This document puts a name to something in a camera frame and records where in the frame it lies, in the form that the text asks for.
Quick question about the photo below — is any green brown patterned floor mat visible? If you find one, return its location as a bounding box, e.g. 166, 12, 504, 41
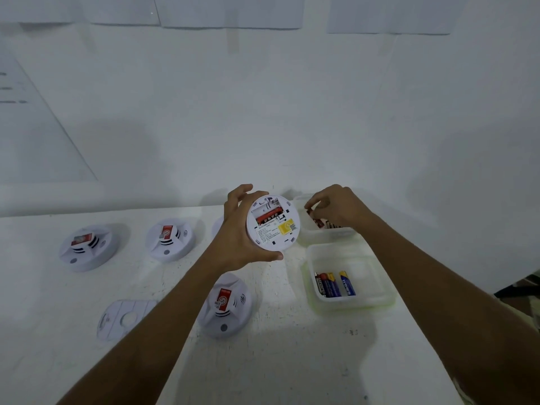
453, 272, 540, 405

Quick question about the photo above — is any black bar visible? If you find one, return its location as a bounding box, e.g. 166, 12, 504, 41
493, 284, 540, 300

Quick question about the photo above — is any person's right hand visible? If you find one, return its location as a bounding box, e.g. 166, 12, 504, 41
303, 184, 375, 233

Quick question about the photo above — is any person's right forearm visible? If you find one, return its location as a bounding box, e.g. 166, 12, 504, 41
356, 213, 540, 405

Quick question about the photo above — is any person's left forearm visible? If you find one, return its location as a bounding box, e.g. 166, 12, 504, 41
57, 253, 233, 405

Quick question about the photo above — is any white detector mounting plate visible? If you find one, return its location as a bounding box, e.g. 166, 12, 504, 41
96, 299, 159, 343

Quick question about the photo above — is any person's left hand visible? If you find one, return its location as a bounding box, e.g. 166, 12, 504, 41
205, 183, 284, 273

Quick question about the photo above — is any clear plastic container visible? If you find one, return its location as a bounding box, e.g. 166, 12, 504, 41
293, 193, 359, 245
303, 242, 395, 308

